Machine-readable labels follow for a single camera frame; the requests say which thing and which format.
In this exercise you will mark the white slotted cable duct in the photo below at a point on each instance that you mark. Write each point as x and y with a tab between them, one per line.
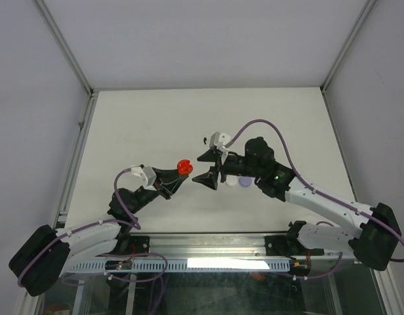
100	266

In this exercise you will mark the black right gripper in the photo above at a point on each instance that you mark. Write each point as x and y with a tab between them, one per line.
208	178

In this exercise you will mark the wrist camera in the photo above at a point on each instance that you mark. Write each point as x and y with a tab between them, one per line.
146	175
219	141

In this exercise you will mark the white earbud charging case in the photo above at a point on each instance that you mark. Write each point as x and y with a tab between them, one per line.
231	182

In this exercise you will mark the aluminium mounting rail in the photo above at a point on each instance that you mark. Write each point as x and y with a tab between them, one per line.
227	245

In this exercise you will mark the purple earbud charging case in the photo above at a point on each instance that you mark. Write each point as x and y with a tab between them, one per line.
245	181

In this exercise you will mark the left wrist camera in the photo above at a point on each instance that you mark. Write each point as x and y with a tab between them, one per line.
146	175

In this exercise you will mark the aluminium enclosure frame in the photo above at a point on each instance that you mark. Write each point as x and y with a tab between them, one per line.
154	45

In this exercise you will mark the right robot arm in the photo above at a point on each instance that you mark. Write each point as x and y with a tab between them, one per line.
370	234

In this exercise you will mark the orange earbud charging case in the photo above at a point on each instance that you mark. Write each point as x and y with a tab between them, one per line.
184	167

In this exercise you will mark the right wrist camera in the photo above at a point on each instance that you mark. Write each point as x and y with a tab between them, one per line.
219	141

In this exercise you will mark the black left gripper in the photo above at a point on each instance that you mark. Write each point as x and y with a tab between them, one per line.
166	176

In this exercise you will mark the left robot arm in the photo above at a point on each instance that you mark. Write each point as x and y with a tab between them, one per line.
49	253

